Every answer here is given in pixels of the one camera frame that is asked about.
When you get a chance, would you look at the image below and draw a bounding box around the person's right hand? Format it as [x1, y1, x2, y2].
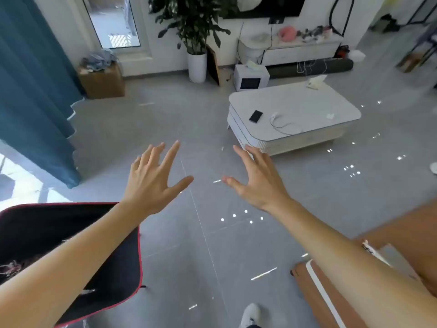
[222, 144, 294, 214]

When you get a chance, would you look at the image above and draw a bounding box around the person's left hand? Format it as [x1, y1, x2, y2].
[121, 139, 194, 221]

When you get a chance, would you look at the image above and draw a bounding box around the white charger with cable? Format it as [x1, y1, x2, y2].
[269, 112, 304, 136]

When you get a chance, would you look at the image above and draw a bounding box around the person's right forearm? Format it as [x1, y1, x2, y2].
[271, 197, 437, 328]

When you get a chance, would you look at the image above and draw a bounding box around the person's left forearm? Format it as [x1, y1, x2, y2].
[0, 200, 147, 328]

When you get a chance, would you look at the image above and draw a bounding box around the white coffee table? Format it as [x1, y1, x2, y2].
[227, 80, 362, 157]

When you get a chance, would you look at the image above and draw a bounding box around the small white cube appliance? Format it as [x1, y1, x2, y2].
[233, 63, 270, 92]

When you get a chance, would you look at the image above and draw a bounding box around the brown cardboard box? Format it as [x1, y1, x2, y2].
[76, 63, 126, 100]

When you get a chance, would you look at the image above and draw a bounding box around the brown cardboard panel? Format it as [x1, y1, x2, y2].
[206, 44, 236, 87]

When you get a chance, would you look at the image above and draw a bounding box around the black chair with red trim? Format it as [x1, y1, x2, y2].
[0, 202, 144, 327]

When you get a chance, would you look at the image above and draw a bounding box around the white plant pot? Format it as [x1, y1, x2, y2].
[187, 52, 208, 83]

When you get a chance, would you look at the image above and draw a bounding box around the white sneaker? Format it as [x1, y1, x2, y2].
[239, 302, 262, 328]

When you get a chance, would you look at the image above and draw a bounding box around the pile of gray clothes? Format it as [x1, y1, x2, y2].
[81, 48, 118, 72]

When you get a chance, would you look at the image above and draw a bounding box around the white media console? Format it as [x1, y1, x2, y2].
[237, 30, 344, 67]

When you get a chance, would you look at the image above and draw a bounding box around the pink round cushion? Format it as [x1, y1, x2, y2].
[279, 26, 297, 42]

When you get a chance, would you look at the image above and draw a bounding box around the teal curtain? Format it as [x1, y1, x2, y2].
[0, 0, 85, 189]

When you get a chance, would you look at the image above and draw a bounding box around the brown sofa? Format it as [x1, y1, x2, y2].
[292, 200, 437, 328]

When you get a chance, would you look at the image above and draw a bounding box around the green leafy plant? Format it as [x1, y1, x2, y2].
[147, 0, 239, 55]

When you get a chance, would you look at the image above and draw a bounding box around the black wall television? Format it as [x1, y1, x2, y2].
[222, 0, 307, 20]

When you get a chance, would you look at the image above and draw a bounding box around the black cable loop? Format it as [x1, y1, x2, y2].
[329, 0, 356, 37]

